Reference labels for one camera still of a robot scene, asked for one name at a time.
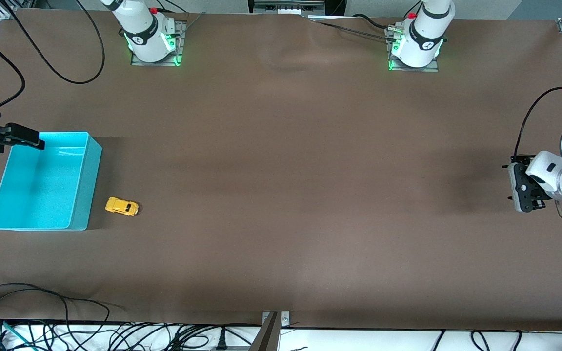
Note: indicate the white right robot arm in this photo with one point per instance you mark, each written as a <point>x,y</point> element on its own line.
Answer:
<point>142,24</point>

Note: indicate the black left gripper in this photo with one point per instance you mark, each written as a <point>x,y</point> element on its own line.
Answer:
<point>534,192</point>

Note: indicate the metal table bracket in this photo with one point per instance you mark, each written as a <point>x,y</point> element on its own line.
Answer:
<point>285,319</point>

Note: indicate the grey camera post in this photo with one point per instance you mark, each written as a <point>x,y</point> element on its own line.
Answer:
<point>266,339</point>

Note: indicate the yellow beetle toy car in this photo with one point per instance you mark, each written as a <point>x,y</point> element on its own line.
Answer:
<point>121,206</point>

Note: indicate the black power plug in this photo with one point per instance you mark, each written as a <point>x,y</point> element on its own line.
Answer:
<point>221,341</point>

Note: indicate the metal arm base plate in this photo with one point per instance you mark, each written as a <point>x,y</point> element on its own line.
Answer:
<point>432,68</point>
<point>180,39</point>

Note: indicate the turquoise plastic bin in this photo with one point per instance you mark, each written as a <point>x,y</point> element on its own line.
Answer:
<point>37,190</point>

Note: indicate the grey power strip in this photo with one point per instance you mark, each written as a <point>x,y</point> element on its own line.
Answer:
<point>288,7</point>

